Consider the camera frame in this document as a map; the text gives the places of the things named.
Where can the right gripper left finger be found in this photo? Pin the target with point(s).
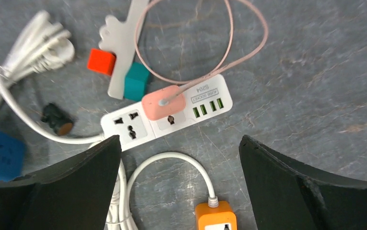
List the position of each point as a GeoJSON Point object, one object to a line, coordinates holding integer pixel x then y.
{"type": "Point", "coordinates": [73, 194]}

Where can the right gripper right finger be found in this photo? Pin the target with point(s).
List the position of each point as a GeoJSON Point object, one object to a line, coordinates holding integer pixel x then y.
{"type": "Point", "coordinates": [287, 194]}

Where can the pink charger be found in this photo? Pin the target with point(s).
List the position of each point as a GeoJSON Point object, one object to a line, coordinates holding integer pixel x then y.
{"type": "Point", "coordinates": [162, 103]}

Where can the teal plug adapter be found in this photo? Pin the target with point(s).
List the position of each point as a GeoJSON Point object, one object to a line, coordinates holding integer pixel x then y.
{"type": "Point", "coordinates": [136, 81]}

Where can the red plug adapter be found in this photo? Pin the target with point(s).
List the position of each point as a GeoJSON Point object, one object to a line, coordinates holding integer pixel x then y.
{"type": "Point", "coordinates": [101, 61]}

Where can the narrow white socket strip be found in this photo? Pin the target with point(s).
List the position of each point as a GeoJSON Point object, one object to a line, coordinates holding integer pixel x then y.
{"type": "Point", "coordinates": [118, 38]}

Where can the orange power strip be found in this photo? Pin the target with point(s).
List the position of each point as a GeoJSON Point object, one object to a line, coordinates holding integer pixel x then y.
{"type": "Point", "coordinates": [218, 218]}

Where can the small white power strip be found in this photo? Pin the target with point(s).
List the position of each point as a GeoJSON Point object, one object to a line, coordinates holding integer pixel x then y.
{"type": "Point", "coordinates": [207, 100]}

